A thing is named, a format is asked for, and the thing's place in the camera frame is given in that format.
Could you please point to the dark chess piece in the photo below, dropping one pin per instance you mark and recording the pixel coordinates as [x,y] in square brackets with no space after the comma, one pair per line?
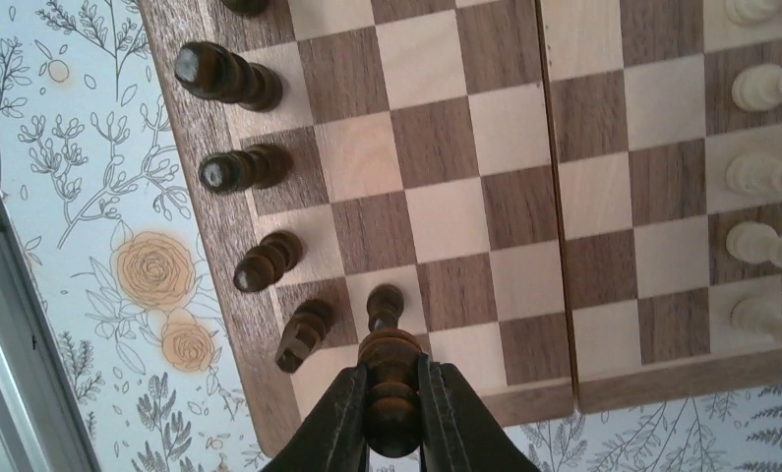
[384,306]
[303,334]
[392,412]

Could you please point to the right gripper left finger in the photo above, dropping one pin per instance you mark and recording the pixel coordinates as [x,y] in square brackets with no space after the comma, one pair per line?
[331,438]

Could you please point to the floral patterned table mat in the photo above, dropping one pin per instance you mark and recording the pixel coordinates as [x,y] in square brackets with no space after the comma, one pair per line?
[91,175]

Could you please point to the white chess pieces row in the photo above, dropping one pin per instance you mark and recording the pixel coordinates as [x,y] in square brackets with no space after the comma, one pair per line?
[755,173]

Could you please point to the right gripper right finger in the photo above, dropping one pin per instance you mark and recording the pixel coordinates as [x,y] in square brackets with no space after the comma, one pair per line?
[459,433]

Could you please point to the dark chess pawn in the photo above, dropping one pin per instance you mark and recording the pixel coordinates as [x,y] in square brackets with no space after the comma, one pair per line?
[246,8]
[266,264]
[258,166]
[209,71]

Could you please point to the aluminium mounting rail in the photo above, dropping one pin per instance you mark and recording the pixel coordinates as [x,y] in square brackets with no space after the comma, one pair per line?
[41,428]

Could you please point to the wooden chessboard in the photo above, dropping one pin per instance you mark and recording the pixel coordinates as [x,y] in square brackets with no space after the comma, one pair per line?
[543,180]

